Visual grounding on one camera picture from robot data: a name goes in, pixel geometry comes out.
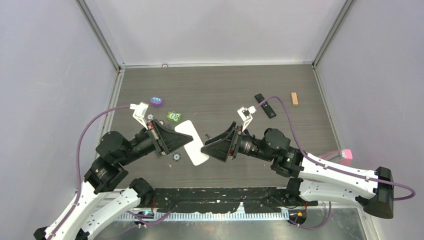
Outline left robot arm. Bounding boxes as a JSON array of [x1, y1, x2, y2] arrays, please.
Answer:
[[33, 120, 203, 240]]

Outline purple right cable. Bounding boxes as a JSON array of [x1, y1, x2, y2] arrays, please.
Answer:
[[255, 96, 416, 230]]

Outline purple cable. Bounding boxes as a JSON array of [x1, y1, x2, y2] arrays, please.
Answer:
[[46, 104, 133, 240], [255, 96, 416, 230]]

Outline white remote control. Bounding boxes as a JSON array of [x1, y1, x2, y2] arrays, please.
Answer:
[[174, 120, 210, 166]]

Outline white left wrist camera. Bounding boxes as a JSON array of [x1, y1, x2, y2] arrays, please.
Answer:
[[129, 102, 150, 129]]

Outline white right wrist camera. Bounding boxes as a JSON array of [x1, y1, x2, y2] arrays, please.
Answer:
[[236, 106, 257, 132]]

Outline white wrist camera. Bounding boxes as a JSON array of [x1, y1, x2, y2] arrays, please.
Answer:
[[129, 102, 150, 129], [236, 106, 257, 132]]

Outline black remote control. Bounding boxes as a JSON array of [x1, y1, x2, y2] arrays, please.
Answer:
[[254, 93, 277, 119]]

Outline blue poker chip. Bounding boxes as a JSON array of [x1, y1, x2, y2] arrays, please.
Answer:
[[172, 153, 181, 162]]

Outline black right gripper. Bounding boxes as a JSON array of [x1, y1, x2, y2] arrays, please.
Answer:
[[201, 122, 274, 163]]

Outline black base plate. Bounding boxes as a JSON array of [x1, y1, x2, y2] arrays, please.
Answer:
[[150, 187, 318, 214]]

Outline orange wooden block far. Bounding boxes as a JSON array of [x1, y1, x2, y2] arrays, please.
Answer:
[[290, 92, 299, 106]]

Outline pink toy toaster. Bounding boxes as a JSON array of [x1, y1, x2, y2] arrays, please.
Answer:
[[319, 149, 353, 167]]

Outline purple monster toy block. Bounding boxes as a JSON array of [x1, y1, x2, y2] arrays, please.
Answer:
[[149, 96, 164, 108]]

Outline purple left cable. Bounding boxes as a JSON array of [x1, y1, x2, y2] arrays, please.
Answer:
[[46, 104, 133, 240]]

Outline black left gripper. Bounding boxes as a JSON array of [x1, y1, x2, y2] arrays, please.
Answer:
[[120, 117, 195, 165]]

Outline green monster toy block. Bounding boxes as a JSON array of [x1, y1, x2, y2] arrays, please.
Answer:
[[166, 111, 183, 123]]

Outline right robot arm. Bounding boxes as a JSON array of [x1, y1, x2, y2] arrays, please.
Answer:
[[200, 123, 394, 219]]

